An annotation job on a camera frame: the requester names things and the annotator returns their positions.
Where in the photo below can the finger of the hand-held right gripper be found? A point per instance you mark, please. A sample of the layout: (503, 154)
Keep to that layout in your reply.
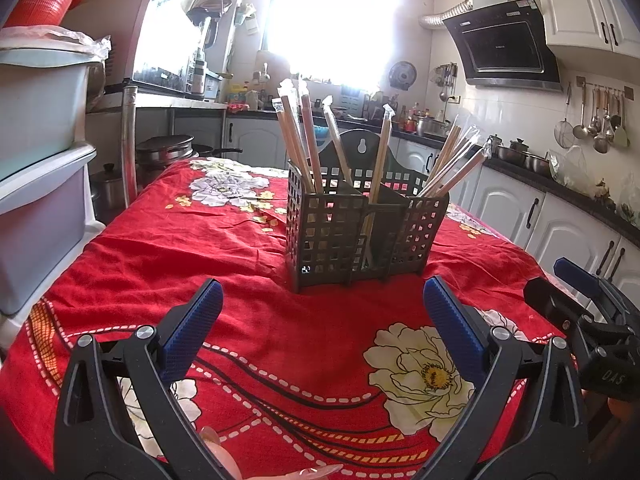
(575, 272)
(545, 295)

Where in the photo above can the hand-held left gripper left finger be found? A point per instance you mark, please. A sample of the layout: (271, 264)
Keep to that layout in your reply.
(192, 330)

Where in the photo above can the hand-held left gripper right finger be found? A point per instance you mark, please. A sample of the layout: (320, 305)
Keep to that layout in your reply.
(450, 320)

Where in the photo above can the dark grey utensil holder basket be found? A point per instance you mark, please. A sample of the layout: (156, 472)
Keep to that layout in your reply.
(325, 230)

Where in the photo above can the pile of chopsticks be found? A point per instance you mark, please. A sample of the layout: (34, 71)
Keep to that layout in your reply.
(295, 135)

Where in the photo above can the row of hanging kitchen utensils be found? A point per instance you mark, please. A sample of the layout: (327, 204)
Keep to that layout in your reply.
(597, 125)

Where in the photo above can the hanging metal utensils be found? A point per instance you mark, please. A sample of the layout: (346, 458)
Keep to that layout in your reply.
(444, 82)

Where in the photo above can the person's right hand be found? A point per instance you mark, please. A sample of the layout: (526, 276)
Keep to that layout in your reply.
(622, 410)

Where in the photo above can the person's left hand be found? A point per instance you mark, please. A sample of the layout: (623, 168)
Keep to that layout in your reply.
(220, 455)

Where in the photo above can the red floral tablecloth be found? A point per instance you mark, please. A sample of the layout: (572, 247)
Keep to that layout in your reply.
(250, 320)

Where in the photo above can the white lower cabinets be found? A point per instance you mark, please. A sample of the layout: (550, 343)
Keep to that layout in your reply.
(510, 210)

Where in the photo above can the black kitchen countertop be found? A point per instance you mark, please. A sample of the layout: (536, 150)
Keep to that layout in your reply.
(560, 182)

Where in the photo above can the clear plastic bag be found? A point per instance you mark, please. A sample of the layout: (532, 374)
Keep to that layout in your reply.
(567, 167)

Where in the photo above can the steel lidded pots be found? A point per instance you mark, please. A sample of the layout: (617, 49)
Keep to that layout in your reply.
(527, 157)

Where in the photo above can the steel kettle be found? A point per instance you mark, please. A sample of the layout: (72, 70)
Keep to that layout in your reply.
(495, 147)

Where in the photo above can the small dark lidded pot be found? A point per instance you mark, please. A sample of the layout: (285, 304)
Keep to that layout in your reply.
(106, 192)

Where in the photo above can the stacked metal steamer pot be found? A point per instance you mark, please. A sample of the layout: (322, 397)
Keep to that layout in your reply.
(165, 157)

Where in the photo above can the grey storage bin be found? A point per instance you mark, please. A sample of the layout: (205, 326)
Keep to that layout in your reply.
(40, 230)

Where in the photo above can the stainless steel table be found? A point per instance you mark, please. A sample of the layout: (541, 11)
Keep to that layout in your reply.
(129, 150)

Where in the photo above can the large steel stock pot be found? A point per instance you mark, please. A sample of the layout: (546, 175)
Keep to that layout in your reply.
(430, 126)

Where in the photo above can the group of condiment bottles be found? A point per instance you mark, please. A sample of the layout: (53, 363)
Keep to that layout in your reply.
(395, 115)

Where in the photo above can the blue basin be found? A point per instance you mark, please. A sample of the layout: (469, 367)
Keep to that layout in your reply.
(322, 134)

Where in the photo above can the black range hood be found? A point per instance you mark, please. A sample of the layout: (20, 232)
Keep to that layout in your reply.
(505, 45)

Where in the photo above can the small round fan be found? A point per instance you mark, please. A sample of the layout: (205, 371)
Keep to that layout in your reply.
(402, 76)

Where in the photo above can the dark bottle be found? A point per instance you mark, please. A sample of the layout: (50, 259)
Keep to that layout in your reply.
(199, 72)

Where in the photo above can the white upper cabinet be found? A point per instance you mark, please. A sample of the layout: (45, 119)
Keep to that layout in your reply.
(570, 5)

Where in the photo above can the clear plastic bin liner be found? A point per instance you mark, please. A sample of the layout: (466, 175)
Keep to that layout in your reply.
(75, 40)

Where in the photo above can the silver countertop oven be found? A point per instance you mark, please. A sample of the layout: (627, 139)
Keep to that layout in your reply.
(110, 25)

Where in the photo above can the bright window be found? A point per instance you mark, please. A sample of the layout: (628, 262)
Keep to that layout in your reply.
(330, 20)

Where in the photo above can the silver flexible duct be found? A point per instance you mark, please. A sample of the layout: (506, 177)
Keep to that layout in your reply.
(440, 17)

